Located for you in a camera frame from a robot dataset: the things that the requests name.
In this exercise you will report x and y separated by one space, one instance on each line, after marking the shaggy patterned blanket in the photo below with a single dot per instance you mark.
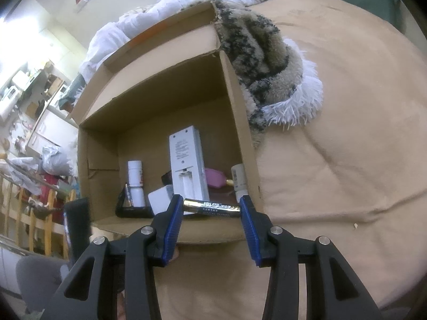
263 63

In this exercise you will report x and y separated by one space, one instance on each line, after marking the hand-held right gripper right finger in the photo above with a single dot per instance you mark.
252 233

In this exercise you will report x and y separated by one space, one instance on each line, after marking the pink patterned bottle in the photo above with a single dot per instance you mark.
215 177

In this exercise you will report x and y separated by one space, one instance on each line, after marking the white stuffed plastic bag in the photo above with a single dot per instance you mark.
58 161

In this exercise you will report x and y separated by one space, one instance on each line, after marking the cardboard box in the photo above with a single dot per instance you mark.
150 106

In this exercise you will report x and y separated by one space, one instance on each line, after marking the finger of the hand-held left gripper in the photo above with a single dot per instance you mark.
78 220

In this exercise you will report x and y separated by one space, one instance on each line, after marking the white duvet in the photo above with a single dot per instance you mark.
110 36

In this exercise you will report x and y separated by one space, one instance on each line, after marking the white charger block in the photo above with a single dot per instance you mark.
159 201

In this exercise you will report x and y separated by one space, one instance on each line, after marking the slim white labelled bottle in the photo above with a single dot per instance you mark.
238 176

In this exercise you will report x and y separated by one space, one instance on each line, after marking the teal cushion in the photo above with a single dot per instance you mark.
75 90

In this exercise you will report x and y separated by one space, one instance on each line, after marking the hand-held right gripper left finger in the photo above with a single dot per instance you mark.
171 233

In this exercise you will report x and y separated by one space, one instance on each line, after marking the white kitchen cabinet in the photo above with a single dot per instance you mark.
50 130

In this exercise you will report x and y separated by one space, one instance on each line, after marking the hanging white cloth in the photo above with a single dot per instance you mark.
25 173

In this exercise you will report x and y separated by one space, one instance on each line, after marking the black gold battery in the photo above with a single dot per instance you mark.
210 207
128 196

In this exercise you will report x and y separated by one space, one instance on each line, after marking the yellow wooden rack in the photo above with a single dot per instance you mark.
50 206

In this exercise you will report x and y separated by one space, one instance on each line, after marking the white pill bottle red label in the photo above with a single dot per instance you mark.
135 175

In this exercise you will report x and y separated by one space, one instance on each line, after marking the white remote control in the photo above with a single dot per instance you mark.
185 160

